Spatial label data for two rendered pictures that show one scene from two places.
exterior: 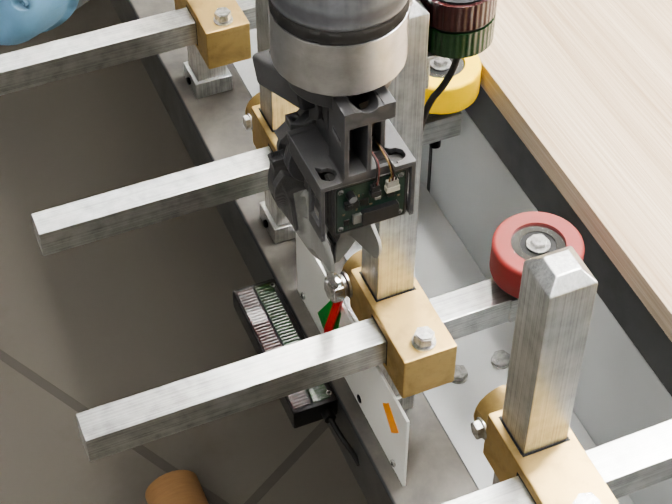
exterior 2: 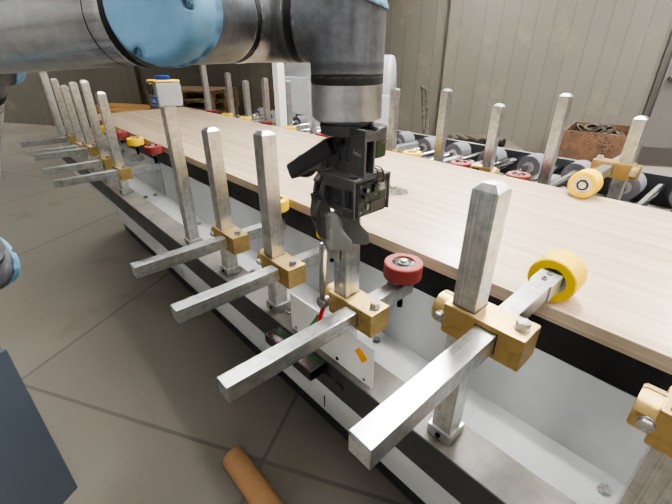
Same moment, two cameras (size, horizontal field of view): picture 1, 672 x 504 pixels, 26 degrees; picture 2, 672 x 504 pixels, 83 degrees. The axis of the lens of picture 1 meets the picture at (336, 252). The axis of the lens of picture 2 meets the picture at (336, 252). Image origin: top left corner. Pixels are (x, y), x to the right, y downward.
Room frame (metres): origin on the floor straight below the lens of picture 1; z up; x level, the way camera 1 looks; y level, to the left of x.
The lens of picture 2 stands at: (0.26, 0.19, 1.28)
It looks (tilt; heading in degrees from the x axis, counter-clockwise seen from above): 27 degrees down; 340
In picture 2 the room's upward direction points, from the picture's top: straight up
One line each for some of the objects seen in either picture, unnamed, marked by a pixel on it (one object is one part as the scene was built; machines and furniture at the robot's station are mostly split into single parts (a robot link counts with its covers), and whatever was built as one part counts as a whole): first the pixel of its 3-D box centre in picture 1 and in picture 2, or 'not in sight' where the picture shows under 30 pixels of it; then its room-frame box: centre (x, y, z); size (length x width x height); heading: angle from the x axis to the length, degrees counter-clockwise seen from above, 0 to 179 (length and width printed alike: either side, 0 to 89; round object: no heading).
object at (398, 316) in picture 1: (400, 316); (355, 305); (0.82, -0.06, 0.84); 0.13 x 0.06 x 0.05; 23
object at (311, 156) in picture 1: (343, 132); (350, 168); (0.74, -0.01, 1.14); 0.09 x 0.08 x 0.12; 23
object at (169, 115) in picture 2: not in sight; (181, 180); (1.55, 0.25, 0.92); 0.05 x 0.04 x 0.45; 23
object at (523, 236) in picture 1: (532, 283); (401, 283); (0.86, -0.17, 0.85); 0.08 x 0.08 x 0.11
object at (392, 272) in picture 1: (389, 226); (346, 260); (0.84, -0.04, 0.94); 0.03 x 0.03 x 0.48; 23
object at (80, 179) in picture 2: not in sight; (112, 174); (2.17, 0.57, 0.81); 0.43 x 0.03 x 0.04; 113
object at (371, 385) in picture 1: (347, 350); (327, 337); (0.86, -0.01, 0.75); 0.26 x 0.01 x 0.10; 23
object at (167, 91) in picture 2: not in sight; (165, 93); (1.54, 0.25, 1.18); 0.07 x 0.07 x 0.08; 23
